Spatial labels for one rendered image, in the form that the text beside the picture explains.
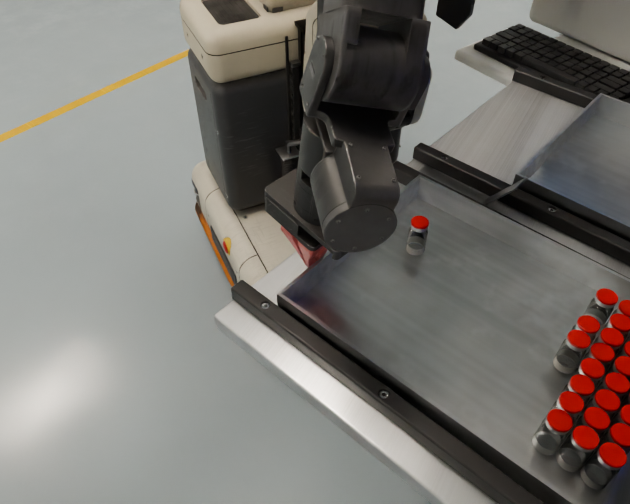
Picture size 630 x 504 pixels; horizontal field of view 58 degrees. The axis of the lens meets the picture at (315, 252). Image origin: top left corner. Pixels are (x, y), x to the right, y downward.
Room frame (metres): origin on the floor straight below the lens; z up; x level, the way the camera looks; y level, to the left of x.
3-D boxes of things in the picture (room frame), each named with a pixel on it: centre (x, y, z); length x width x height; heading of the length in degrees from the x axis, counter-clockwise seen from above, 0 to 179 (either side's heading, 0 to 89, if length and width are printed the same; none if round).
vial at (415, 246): (0.47, -0.12, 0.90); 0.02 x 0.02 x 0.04
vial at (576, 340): (0.31, -0.25, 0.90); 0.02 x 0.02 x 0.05
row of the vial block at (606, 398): (0.27, -0.27, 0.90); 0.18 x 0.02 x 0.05; 139
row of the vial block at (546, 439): (0.29, -0.26, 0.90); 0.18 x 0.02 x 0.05; 139
